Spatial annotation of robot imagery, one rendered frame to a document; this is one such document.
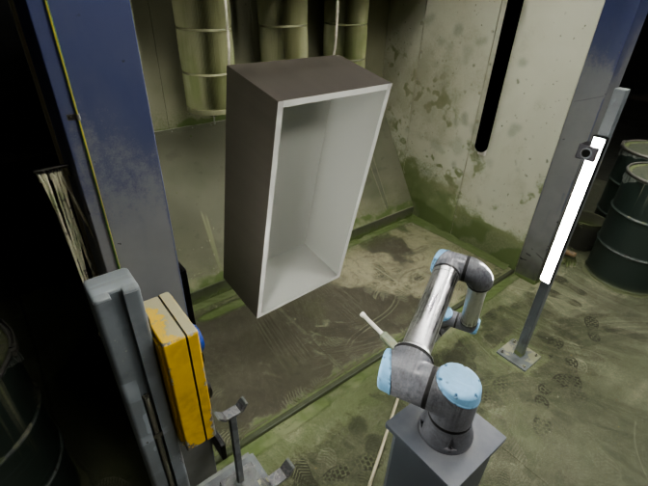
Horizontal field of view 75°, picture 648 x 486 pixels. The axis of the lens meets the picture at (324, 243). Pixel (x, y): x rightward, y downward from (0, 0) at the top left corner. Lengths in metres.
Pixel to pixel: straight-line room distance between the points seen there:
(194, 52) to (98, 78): 1.79
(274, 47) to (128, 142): 2.07
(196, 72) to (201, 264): 1.24
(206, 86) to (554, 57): 2.22
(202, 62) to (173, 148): 0.66
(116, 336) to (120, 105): 0.56
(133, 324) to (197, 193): 2.49
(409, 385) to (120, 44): 1.25
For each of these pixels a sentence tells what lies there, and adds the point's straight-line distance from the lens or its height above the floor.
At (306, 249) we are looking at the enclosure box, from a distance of 2.72.
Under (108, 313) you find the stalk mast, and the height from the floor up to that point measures 1.62.
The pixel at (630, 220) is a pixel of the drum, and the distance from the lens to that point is 3.82.
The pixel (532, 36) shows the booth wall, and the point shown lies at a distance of 3.38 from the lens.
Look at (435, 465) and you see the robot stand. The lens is 1.62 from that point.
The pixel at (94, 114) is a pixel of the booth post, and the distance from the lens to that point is 1.04.
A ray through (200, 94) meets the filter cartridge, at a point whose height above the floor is 1.38.
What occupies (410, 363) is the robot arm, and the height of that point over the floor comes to 0.90.
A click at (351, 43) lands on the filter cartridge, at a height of 1.61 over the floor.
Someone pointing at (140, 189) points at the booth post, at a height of 1.55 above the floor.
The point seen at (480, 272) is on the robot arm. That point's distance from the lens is 1.91.
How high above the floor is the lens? 1.99
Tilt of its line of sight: 32 degrees down
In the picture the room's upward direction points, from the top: 2 degrees clockwise
